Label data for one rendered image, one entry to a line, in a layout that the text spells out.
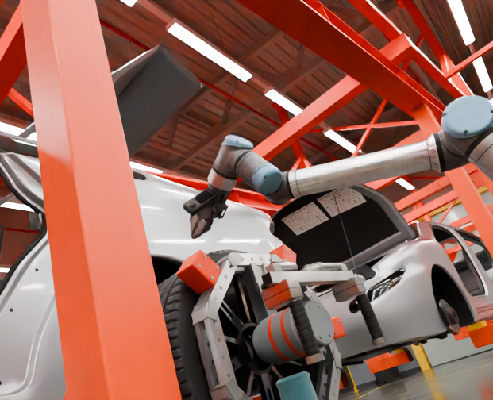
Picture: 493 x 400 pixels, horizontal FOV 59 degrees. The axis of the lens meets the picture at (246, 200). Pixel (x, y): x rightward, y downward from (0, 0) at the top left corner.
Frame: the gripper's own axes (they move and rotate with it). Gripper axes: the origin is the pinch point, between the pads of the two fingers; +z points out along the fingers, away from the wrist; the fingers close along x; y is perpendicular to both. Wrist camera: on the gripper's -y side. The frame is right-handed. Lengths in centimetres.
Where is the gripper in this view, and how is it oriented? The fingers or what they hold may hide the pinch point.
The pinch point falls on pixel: (192, 236)
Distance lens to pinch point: 149.1
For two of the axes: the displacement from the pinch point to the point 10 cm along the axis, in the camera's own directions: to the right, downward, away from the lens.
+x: -7.0, -5.4, 4.6
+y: 5.8, -0.7, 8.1
